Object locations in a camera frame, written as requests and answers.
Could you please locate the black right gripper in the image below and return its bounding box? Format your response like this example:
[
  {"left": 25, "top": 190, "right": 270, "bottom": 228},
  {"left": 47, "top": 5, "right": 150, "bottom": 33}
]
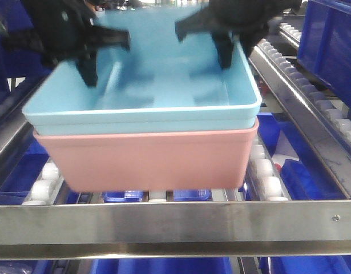
[{"left": 175, "top": 1, "right": 302, "bottom": 70}]

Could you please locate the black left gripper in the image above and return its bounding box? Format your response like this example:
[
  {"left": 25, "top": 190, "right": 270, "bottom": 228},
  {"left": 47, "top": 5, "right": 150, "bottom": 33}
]
[{"left": 2, "top": 1, "right": 130, "bottom": 87}]

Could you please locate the light blue plastic box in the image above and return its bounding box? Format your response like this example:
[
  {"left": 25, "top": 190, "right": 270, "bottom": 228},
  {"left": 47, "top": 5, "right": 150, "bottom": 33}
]
[{"left": 22, "top": 5, "right": 262, "bottom": 135}]

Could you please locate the pink plastic box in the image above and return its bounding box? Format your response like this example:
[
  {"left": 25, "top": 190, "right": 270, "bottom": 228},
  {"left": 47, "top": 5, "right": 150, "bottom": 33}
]
[{"left": 35, "top": 122, "right": 259, "bottom": 192}]

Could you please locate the stainless steel shelf rack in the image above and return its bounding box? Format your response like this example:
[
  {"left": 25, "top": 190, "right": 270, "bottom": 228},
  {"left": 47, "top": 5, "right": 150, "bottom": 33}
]
[{"left": 0, "top": 45, "right": 351, "bottom": 260}]

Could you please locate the blue bin lower shelf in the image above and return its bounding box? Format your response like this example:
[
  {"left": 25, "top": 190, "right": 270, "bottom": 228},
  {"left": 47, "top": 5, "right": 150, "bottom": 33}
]
[{"left": 90, "top": 257, "right": 232, "bottom": 273}]

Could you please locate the white roller track right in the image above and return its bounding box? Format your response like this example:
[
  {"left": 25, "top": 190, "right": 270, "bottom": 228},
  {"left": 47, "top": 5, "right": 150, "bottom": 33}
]
[{"left": 258, "top": 39, "right": 351, "bottom": 147}]

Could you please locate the blue bin upper left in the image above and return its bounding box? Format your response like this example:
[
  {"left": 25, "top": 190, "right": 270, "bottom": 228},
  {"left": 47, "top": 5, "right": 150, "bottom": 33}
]
[{"left": 0, "top": 1, "right": 50, "bottom": 105}]

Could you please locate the blue bin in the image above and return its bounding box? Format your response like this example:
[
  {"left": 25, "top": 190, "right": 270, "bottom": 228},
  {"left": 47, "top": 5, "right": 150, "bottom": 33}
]
[
  {"left": 257, "top": 112, "right": 345, "bottom": 200},
  {"left": 0, "top": 1, "right": 50, "bottom": 105},
  {"left": 297, "top": 1, "right": 351, "bottom": 109}
]

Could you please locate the blue bin upper right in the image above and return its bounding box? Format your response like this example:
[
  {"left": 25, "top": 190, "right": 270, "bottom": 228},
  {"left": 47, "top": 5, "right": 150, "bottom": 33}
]
[{"left": 297, "top": 1, "right": 351, "bottom": 109}]

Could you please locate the white roller conveyor track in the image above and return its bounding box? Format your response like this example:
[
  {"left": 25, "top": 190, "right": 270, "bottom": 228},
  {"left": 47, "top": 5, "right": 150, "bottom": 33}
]
[{"left": 249, "top": 134, "right": 289, "bottom": 202}]

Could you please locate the blue bin lower right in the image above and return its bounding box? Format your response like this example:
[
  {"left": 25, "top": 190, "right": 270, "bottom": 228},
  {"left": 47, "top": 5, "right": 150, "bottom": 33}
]
[{"left": 257, "top": 112, "right": 345, "bottom": 200}]

